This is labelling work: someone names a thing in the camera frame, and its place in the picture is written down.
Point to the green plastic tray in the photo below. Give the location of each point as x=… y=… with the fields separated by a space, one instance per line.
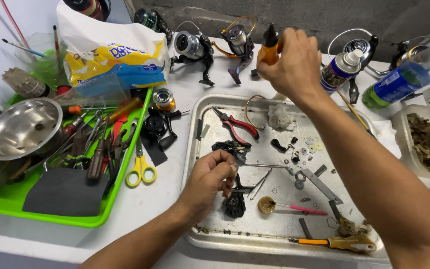
x=6 y=201

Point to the black toothed reel part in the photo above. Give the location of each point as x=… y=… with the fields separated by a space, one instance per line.
x=234 y=207

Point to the wooden stick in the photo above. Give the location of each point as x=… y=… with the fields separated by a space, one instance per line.
x=355 y=112

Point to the spray can white cap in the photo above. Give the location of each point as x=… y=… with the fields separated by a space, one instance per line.
x=338 y=73

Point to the flat metal blade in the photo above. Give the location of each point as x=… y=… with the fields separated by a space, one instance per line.
x=321 y=186

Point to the pile of hand tools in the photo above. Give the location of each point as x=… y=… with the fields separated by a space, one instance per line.
x=99 y=144

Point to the black fishing reel silver bail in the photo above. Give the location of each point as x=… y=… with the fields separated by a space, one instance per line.
x=405 y=52

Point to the metal tweezers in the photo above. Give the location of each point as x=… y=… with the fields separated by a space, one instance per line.
x=260 y=183

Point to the white cotton wad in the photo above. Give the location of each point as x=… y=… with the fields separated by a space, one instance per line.
x=280 y=116

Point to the plastic bottle blue label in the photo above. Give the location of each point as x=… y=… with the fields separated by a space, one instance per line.
x=398 y=84

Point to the yellow blue tissue pack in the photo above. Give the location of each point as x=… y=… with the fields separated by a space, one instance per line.
x=114 y=56

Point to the clear container of brown debris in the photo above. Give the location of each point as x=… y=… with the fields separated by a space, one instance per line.
x=427 y=142

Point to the thin metal shaft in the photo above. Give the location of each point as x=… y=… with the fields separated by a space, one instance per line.
x=263 y=165

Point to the silver spool fishing reel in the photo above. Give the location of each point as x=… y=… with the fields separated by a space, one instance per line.
x=192 y=46

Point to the gold reel spool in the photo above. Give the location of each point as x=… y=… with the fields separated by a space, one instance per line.
x=164 y=100

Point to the grey sandpaper sheet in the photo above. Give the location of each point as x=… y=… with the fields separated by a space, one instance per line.
x=64 y=194

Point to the group of small washers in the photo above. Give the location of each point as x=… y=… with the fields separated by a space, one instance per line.
x=310 y=146

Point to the black reel rotor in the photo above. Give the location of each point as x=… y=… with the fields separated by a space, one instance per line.
x=155 y=125

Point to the red black line spool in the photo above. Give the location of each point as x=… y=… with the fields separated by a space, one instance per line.
x=90 y=7

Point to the black reel body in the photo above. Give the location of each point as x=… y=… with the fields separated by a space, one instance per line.
x=228 y=147

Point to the short dark strip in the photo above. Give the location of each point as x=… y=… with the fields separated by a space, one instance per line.
x=199 y=129

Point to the orange oil bottle black nozzle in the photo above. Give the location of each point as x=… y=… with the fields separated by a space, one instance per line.
x=268 y=52

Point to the person's left fingers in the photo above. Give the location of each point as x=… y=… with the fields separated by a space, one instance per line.
x=225 y=160

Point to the white tissue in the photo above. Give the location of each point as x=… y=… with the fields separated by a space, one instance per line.
x=386 y=136

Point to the person's left hand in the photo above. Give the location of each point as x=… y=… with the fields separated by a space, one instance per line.
x=203 y=183

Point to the dark green fishing reel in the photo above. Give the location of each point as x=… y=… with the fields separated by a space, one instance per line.
x=151 y=20

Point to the grey ridged paper cup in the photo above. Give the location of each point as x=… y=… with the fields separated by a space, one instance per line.
x=24 y=83

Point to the dirty grease wad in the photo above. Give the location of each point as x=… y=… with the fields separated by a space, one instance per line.
x=353 y=227

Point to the black cloth piece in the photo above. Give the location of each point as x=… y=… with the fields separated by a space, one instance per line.
x=154 y=151

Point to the person's right hand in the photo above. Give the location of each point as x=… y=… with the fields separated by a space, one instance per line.
x=297 y=71

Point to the steel bowl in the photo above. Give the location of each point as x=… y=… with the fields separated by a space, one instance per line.
x=22 y=129

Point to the black strip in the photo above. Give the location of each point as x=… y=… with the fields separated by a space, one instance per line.
x=306 y=228

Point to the gold purple fishing reel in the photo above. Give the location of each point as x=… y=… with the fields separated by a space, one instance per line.
x=239 y=43

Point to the metal baking tray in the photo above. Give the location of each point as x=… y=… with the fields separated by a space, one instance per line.
x=274 y=224

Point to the clear plastic cup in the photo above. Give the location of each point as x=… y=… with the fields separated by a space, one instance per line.
x=45 y=61

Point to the yellow grease cap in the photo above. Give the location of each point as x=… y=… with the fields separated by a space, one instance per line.
x=264 y=205

